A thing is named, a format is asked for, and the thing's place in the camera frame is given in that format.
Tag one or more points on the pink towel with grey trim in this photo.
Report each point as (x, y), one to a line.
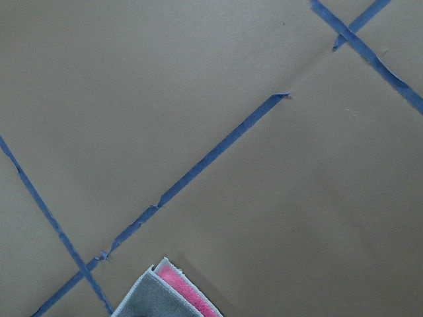
(164, 290)

